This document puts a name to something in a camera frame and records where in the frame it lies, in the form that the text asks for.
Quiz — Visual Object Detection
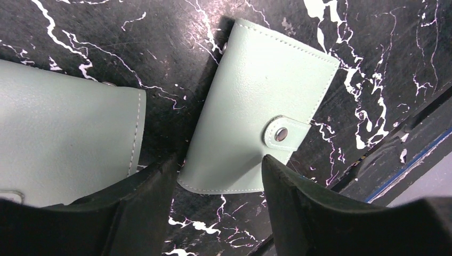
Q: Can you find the mint green snap card holder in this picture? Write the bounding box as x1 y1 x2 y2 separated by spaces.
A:
177 19 340 194

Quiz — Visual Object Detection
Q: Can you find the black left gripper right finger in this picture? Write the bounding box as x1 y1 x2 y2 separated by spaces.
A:
262 155 451 255

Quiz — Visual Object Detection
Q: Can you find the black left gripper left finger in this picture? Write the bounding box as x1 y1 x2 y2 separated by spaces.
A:
1 155 178 255

